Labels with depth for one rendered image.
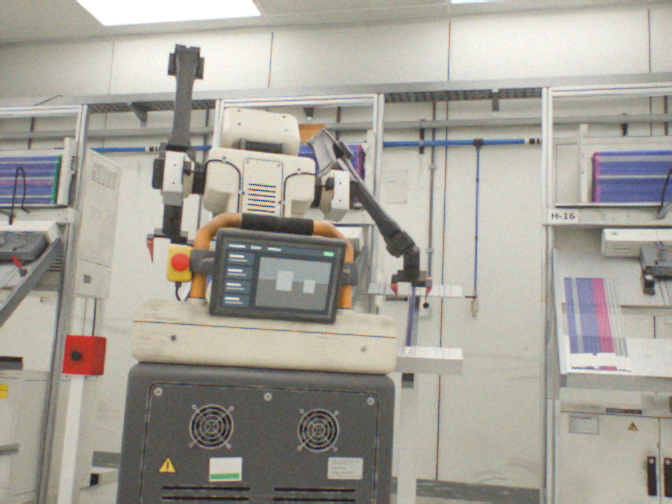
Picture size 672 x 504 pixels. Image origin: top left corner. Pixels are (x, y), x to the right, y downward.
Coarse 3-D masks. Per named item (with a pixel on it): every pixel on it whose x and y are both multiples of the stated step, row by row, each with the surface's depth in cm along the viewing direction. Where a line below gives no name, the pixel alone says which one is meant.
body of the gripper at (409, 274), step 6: (402, 270) 253; (408, 270) 246; (414, 270) 245; (396, 276) 250; (402, 276) 250; (408, 276) 247; (414, 276) 247; (420, 276) 249; (426, 276) 249; (396, 282) 249; (408, 282) 248; (420, 282) 247
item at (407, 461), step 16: (416, 384) 251; (416, 400) 250; (400, 416) 250; (416, 416) 249; (400, 432) 249; (416, 432) 248; (400, 448) 248; (416, 448) 247; (400, 464) 247; (416, 464) 251; (400, 480) 246; (400, 496) 245
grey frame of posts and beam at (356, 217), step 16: (384, 96) 323; (352, 208) 311; (336, 224) 313; (352, 224) 312; (368, 224) 310; (368, 240) 310; (368, 256) 309; (368, 272) 308; (368, 288) 307; (368, 304) 305
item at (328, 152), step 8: (320, 136) 241; (328, 136) 244; (312, 144) 242; (320, 144) 235; (328, 144) 238; (336, 144) 246; (320, 152) 230; (328, 152) 227; (336, 152) 248; (344, 152) 248; (320, 160) 225; (328, 160) 220; (336, 160) 212; (320, 168) 220; (336, 168) 210; (344, 168) 212; (352, 176) 215
